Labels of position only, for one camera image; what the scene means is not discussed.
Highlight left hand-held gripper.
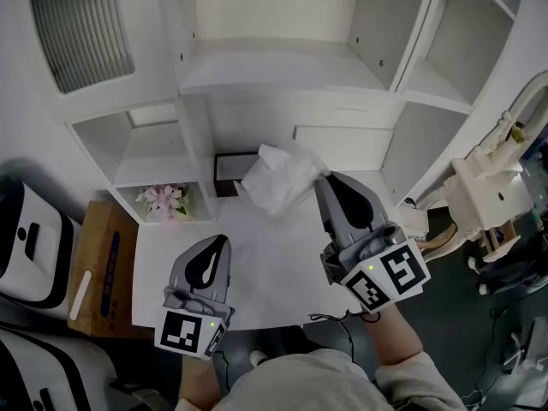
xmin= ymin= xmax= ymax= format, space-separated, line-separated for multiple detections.
xmin=154 ymin=234 xmax=236 ymax=361

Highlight white desk with hutch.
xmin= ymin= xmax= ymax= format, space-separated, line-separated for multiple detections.
xmin=27 ymin=0 xmax=528 ymax=227

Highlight patterned cushion wooden stool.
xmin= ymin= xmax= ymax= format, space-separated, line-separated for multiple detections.
xmin=395 ymin=196 xmax=460 ymax=257

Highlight person's grey shirt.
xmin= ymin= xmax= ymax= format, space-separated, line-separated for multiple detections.
xmin=173 ymin=347 xmax=468 ymax=411

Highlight person's right forearm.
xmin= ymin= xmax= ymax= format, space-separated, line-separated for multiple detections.
xmin=362 ymin=301 xmax=426 ymax=368

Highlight white and black robot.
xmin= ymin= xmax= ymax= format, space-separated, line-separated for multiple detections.
xmin=0 ymin=326 xmax=120 ymax=411
xmin=0 ymin=175 xmax=83 ymax=324

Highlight white table top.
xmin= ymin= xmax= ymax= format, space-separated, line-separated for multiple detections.
xmin=129 ymin=168 xmax=413 ymax=332

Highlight black floor cable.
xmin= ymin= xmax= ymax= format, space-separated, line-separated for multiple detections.
xmin=460 ymin=306 xmax=548 ymax=406

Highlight brown cardboard box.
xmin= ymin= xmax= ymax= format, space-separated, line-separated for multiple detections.
xmin=66 ymin=200 xmax=156 ymax=341

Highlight dark brown open box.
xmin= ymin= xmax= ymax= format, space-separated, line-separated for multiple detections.
xmin=212 ymin=151 xmax=260 ymax=199

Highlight white tissues pack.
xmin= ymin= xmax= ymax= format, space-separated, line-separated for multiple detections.
xmin=241 ymin=140 xmax=331 ymax=218

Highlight pink flowers in pot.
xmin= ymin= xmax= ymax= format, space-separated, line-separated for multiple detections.
xmin=134 ymin=182 xmax=192 ymax=223

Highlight white floor stand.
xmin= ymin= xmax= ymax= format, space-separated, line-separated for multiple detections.
xmin=503 ymin=318 xmax=548 ymax=375

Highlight white ornate vanity table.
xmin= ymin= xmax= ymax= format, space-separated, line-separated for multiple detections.
xmin=401 ymin=155 xmax=537 ymax=265

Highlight white flat strip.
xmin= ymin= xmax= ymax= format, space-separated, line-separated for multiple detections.
xmin=68 ymin=270 xmax=92 ymax=322

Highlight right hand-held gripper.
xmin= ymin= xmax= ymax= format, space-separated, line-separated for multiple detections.
xmin=313 ymin=172 xmax=432 ymax=315

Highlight person's left forearm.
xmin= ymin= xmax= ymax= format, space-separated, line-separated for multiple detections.
xmin=176 ymin=351 xmax=224 ymax=407

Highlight white oval vanity mirror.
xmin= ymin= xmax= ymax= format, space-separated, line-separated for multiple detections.
xmin=469 ymin=69 xmax=548 ymax=180

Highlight grey shell chair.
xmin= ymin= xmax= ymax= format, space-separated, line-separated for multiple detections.
xmin=108 ymin=378 xmax=173 ymax=411

